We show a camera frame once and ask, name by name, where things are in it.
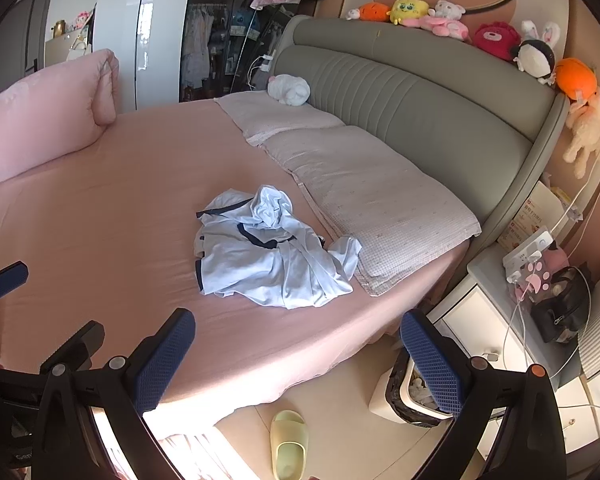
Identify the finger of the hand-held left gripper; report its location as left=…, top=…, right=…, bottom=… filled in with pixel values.
left=39, top=320, right=106, bottom=376
left=0, top=261, right=30, bottom=306

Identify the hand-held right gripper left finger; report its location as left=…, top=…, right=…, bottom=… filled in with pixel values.
left=30, top=308, right=197, bottom=480

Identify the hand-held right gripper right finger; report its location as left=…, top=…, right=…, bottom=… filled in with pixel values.
left=400, top=310, right=573, bottom=480

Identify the white shirt with navy trim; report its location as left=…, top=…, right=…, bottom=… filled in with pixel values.
left=195, top=185, right=363, bottom=310

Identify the trash bin with black liner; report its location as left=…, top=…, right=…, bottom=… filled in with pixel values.
left=369, top=347, right=453, bottom=428

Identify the white nightstand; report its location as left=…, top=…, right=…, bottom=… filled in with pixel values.
left=427, top=247, right=600, bottom=461

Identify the pink paw print holder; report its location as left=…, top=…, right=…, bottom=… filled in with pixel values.
left=510, top=255, right=556, bottom=306

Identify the black handbag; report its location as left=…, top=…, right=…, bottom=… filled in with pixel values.
left=530, top=266, right=596, bottom=345

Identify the green slipper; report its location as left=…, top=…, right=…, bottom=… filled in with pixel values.
left=270, top=410, right=309, bottom=480

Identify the white power strip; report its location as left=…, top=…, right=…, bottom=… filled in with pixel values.
left=502, top=227, right=556, bottom=271

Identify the pink sheet bed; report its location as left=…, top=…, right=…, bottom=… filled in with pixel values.
left=0, top=97, right=473, bottom=413

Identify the pink pillow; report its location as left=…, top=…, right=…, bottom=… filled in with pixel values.
left=0, top=49, right=121, bottom=187

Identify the beige cardboard box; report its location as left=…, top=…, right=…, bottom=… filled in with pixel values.
left=497, top=180, right=566, bottom=253

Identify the white toy rack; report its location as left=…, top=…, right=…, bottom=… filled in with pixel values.
left=44, top=30, right=98, bottom=66

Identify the grey door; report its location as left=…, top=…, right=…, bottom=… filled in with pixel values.
left=0, top=0, right=56, bottom=93

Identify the grey padded headboard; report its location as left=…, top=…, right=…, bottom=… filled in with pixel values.
left=270, top=14, right=571, bottom=233

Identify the white glossy wardrobe panel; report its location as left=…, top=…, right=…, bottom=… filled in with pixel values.
left=92, top=0, right=193, bottom=113

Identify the cream bunny plush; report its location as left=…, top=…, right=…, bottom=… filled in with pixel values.
left=562, top=87, right=600, bottom=178

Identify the white plush toy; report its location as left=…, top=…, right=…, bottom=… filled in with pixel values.
left=267, top=74, right=311, bottom=107

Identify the large orange plush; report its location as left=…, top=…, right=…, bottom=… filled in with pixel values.
left=554, top=57, right=600, bottom=101

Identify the glass door wardrobe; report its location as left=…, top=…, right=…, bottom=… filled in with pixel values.
left=180, top=0, right=311, bottom=103

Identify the black white bunny-ear plush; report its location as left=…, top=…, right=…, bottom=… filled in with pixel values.
left=511, top=20, right=561, bottom=86

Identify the red bear plush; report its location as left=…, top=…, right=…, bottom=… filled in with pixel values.
left=474, top=21, right=522, bottom=62

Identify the pink white bunny plush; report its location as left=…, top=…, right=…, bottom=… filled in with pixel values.
left=420, top=0, right=473, bottom=42

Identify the yellow sponge plush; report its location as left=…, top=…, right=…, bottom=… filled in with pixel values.
left=387, top=0, right=433, bottom=26

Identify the small orange plush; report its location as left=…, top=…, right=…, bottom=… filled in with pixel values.
left=358, top=1, right=393, bottom=23

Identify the white power cable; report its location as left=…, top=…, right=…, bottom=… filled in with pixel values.
left=547, top=152, right=600, bottom=246

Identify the white charging cable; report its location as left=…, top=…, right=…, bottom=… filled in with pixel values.
left=247, top=52, right=273, bottom=93

